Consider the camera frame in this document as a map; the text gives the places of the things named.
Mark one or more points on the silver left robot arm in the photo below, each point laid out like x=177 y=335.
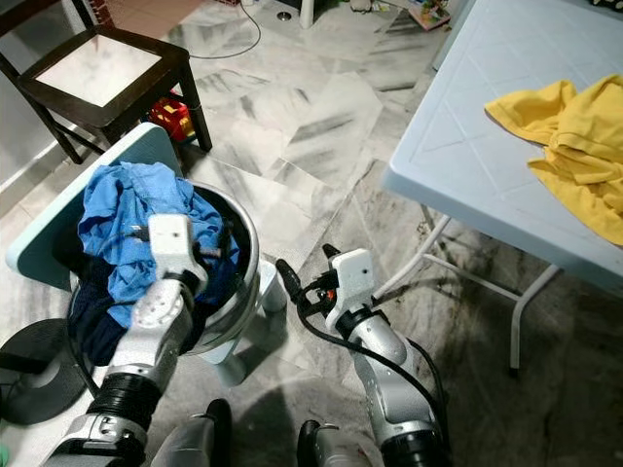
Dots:
x=156 y=326

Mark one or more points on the blue shirt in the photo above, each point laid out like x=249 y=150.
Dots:
x=127 y=214

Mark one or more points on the black round stand base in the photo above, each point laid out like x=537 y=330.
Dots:
x=39 y=379

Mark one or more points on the light teal plastic chair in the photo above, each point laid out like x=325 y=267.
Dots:
x=49 y=243

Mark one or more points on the robot left leg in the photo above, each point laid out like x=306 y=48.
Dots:
x=200 y=443

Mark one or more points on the red yellow toy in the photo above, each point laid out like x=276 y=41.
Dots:
x=170 y=117

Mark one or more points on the yellow shirt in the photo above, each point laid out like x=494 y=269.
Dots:
x=584 y=146

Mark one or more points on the robot leg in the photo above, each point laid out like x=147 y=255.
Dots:
x=200 y=443
x=336 y=449

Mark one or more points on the white plastic table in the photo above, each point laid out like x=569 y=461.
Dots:
x=477 y=107

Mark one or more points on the robot right leg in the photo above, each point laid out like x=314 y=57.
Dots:
x=336 y=449

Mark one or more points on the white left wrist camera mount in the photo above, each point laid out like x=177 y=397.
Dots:
x=175 y=243

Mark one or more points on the dark navy cloth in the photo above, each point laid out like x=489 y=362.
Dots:
x=97 y=331

